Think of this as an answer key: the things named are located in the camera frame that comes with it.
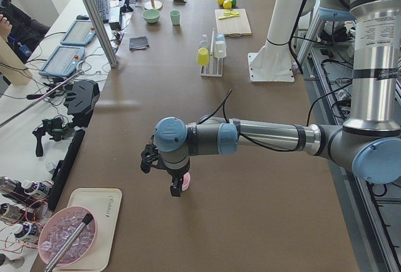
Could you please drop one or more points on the white cup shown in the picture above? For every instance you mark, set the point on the white cup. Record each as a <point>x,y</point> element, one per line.
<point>220,48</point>

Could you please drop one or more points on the light blue cup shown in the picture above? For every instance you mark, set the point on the light blue cup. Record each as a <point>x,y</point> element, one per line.
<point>220,37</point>

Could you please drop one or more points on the black flat bar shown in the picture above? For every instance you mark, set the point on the black flat bar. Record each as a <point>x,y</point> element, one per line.
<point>63,170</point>

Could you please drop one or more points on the metal rod black tip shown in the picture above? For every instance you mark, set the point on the metal rod black tip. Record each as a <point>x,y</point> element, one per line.
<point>68,243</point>

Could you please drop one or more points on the pink plastic cup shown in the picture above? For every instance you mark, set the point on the pink plastic cup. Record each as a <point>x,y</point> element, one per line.
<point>186,181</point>

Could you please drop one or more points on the black keyboard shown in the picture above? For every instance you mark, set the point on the black keyboard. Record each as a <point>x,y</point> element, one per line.
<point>103,7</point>

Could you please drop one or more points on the grey folded cloth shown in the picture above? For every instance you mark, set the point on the grey folded cloth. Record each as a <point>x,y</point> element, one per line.
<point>138,43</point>

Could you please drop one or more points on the pink bowl of ice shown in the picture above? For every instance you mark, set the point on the pink bowl of ice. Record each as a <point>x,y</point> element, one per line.
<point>59,228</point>

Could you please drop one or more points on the mint green bowl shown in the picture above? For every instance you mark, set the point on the mint green bowl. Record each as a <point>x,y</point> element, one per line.
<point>151,16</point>

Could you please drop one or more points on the grey cup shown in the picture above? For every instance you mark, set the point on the grey cup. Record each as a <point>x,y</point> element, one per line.
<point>204,41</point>

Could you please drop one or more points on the black plastic gripper housing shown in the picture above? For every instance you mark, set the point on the black plastic gripper housing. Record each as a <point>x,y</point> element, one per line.
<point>80,102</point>

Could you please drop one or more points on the yellow cup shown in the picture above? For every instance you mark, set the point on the yellow cup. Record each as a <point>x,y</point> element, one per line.
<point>203,56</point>

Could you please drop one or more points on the white wire cup holder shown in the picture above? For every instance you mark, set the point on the white wire cup holder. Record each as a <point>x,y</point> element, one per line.
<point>214,68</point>

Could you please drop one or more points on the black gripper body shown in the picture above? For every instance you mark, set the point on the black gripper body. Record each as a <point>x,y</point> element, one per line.
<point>177,175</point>

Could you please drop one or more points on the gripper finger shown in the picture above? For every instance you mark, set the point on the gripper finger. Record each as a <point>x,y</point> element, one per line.
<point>178,186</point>
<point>173,190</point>

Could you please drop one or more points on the aluminium frame post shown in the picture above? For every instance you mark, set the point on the aluminium frame post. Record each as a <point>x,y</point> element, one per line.
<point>101,32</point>

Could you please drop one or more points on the wooden cutting board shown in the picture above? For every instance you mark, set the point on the wooden cutting board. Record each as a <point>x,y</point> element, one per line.
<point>233,26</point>

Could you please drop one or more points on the black computer mouse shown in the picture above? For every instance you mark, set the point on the black computer mouse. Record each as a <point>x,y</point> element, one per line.
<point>82,17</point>

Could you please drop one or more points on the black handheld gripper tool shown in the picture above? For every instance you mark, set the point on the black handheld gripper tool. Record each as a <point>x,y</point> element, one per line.
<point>53,127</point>

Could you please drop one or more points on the yellow plastic knife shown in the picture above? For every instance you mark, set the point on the yellow plastic knife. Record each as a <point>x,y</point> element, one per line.
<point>227,17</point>

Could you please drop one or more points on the blue teach pendant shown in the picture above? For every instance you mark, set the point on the blue teach pendant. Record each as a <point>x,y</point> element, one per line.
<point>80,33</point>
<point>63,61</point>

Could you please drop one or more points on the mint green plastic cup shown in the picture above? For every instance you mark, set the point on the mint green plastic cup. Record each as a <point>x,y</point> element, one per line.
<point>175,17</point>

